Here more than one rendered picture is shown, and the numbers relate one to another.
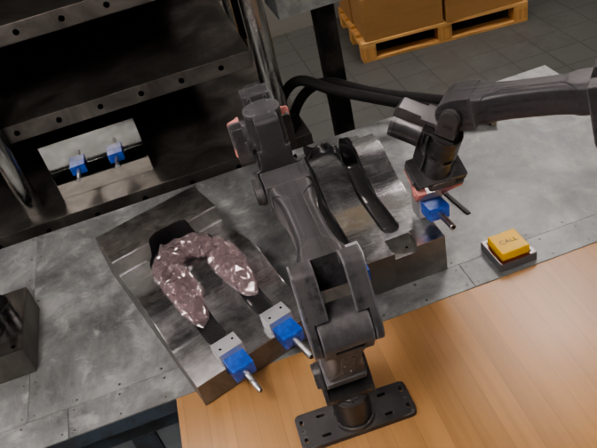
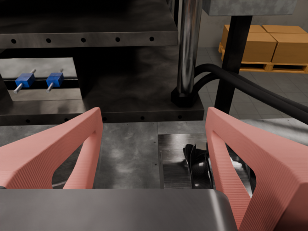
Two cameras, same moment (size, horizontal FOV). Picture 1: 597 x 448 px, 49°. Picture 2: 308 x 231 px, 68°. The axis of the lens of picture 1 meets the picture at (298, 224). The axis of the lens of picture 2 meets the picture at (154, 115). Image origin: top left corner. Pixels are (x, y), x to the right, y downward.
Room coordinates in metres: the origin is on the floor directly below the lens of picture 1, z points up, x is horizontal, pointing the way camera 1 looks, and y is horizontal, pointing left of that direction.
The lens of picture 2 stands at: (0.96, 0.02, 1.27)
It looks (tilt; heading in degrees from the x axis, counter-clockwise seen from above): 37 degrees down; 6
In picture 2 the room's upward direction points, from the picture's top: straight up
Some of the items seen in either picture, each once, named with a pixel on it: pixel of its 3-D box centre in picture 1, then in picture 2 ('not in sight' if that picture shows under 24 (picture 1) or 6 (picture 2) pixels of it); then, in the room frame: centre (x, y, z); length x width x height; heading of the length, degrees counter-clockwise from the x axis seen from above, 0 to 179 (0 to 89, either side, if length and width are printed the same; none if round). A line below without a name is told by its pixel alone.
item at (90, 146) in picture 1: (94, 121); (60, 54); (1.91, 0.54, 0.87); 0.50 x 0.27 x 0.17; 8
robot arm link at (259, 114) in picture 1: (271, 150); not in sight; (0.85, 0.01, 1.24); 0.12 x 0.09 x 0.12; 5
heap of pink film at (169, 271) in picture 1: (196, 265); not in sight; (1.06, 0.23, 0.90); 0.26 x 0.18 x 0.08; 25
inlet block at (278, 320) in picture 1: (291, 336); not in sight; (0.84, 0.06, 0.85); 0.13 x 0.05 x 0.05; 25
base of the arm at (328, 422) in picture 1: (351, 404); not in sight; (0.67, -0.01, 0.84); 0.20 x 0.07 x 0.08; 95
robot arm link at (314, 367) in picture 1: (342, 375); not in sight; (0.68, -0.01, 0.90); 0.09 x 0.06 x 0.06; 95
